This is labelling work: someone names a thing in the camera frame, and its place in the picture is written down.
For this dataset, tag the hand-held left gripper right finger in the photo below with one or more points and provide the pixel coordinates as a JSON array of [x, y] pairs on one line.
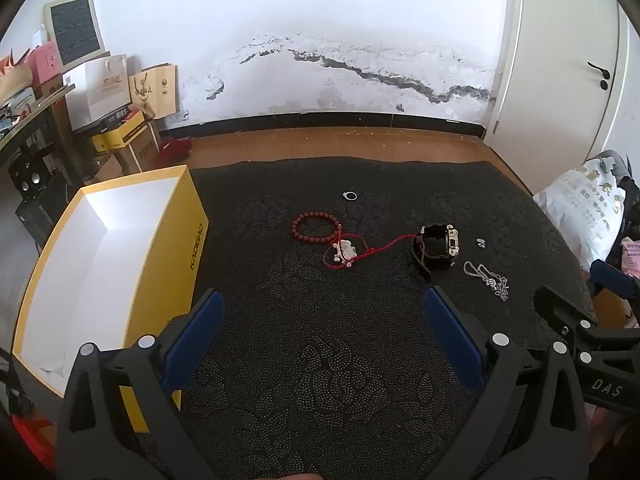
[[450, 332]]

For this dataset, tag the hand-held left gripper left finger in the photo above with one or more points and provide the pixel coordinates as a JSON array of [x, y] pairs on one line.
[[197, 330]]

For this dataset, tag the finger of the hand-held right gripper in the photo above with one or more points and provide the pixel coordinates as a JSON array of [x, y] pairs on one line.
[[612, 276], [557, 305]]

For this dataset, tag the black wrist watch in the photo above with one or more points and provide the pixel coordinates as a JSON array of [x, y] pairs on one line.
[[440, 245]]

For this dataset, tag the large yellow cardboard box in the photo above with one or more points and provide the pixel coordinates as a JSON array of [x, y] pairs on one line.
[[192, 240]]

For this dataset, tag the pink packet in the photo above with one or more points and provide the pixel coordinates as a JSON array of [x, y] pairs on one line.
[[631, 257]]

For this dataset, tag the white plastic bag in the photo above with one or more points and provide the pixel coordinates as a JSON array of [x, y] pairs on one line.
[[580, 210]]

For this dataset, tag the grey cloth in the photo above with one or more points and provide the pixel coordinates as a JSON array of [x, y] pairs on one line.
[[617, 165]]

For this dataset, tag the black patterned mat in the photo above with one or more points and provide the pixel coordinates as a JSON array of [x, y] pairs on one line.
[[325, 360]]

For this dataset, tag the red cloth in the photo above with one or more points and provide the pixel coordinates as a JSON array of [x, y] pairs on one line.
[[176, 150]]

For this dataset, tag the brown cardboard box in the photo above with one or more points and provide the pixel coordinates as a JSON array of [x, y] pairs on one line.
[[142, 152]]

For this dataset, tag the small cardboard box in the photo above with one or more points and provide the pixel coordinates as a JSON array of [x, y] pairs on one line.
[[102, 167]]

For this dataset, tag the red object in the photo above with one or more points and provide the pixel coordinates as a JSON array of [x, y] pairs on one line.
[[30, 435]]

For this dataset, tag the small yellow box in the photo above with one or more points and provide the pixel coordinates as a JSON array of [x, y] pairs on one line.
[[120, 135]]

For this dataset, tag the white door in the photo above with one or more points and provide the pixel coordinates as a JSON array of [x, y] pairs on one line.
[[550, 60]]

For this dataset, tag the dark flat box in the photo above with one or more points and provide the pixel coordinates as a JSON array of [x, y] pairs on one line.
[[112, 117]]

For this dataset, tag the black speaker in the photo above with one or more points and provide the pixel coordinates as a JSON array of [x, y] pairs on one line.
[[27, 172]]

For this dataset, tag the brown paper bag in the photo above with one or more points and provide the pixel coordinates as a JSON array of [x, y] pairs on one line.
[[160, 90]]

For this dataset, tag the white paper bag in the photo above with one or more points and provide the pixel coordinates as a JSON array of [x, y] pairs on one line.
[[100, 90]]

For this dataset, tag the black desk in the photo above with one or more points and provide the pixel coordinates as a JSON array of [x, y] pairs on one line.
[[25, 127]]

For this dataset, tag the woven straw hat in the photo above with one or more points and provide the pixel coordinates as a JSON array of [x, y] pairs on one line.
[[15, 85]]

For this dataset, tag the pink box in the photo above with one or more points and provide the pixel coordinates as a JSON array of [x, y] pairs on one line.
[[45, 62]]

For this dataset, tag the white framed monitor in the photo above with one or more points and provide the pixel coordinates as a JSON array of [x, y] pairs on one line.
[[75, 30]]

